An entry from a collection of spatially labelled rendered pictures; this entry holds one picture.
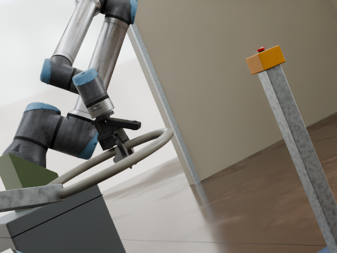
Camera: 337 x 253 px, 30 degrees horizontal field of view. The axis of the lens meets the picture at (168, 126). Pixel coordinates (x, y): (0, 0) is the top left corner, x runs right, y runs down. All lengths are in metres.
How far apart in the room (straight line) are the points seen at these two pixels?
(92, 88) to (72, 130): 0.49
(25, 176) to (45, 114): 0.29
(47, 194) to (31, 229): 0.66
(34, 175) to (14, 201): 0.81
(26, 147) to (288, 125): 1.13
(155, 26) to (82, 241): 5.19
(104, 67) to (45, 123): 0.34
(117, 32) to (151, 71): 4.54
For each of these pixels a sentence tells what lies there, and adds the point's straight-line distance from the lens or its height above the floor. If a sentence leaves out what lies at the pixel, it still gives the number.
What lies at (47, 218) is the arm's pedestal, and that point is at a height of 0.80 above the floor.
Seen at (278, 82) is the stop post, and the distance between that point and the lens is 2.82.
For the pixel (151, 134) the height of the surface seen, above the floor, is 0.96.
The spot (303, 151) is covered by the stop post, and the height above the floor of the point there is 0.60.
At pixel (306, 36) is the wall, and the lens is 8.74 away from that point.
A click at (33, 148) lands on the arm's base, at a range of 2.63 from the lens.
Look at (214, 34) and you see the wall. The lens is 7.88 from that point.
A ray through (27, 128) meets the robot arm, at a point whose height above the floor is 1.16.
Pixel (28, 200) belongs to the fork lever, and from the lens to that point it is 1.80.
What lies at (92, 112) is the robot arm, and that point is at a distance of 2.21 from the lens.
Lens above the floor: 1.05
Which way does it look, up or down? 3 degrees down
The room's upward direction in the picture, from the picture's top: 22 degrees counter-clockwise
